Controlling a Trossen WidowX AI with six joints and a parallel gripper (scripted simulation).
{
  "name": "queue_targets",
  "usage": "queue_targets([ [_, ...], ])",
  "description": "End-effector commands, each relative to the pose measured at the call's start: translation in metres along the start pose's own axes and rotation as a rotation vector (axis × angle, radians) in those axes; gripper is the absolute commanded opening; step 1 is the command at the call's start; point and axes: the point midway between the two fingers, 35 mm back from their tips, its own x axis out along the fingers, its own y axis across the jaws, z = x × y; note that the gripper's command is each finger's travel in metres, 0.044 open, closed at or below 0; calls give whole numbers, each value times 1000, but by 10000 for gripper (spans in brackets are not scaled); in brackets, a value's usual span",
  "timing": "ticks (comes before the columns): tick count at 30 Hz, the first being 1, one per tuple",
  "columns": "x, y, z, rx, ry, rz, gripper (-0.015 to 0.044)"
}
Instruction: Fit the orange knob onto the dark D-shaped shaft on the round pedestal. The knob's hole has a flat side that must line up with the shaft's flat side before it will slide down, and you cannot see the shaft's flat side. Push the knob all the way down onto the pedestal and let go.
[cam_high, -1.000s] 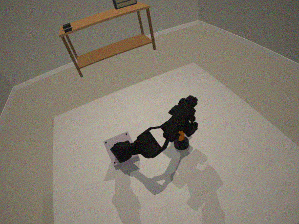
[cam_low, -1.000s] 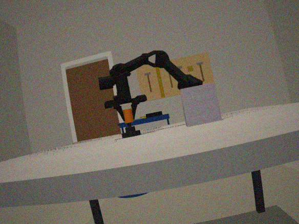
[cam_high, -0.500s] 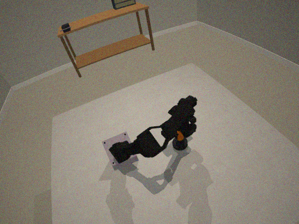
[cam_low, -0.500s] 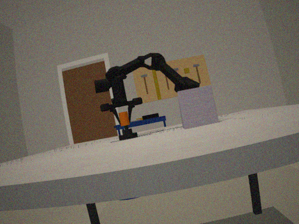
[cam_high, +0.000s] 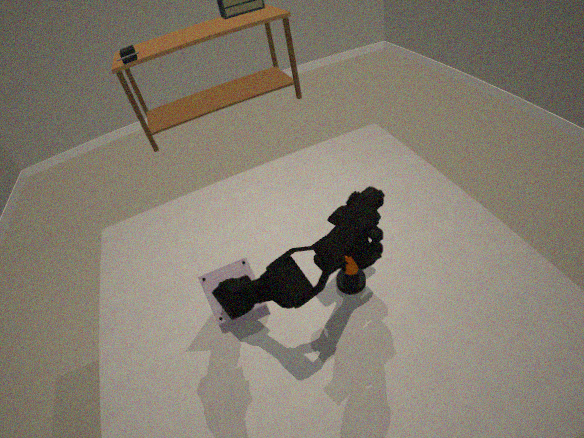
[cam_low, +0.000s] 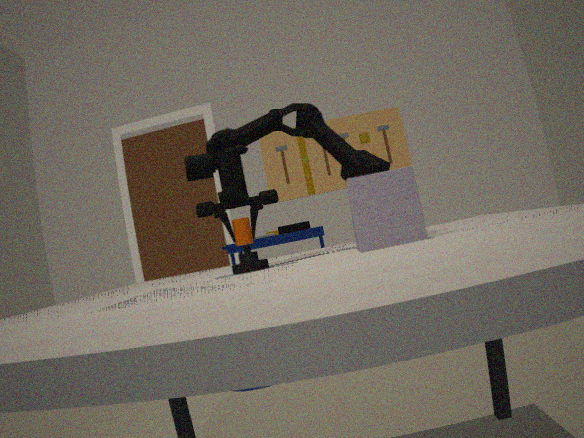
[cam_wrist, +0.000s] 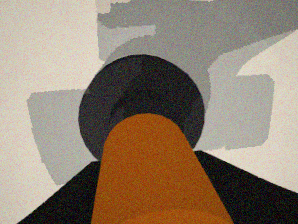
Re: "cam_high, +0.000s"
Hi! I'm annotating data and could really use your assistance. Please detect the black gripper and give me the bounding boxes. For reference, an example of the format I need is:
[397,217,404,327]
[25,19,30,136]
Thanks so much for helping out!
[314,226,384,275]

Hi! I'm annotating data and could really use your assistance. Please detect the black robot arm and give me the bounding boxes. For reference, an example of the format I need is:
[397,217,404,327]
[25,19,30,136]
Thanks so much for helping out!
[212,186,385,320]

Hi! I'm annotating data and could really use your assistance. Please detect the orange cylinder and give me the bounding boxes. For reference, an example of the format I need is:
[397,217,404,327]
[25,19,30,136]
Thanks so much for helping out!
[345,256,358,275]

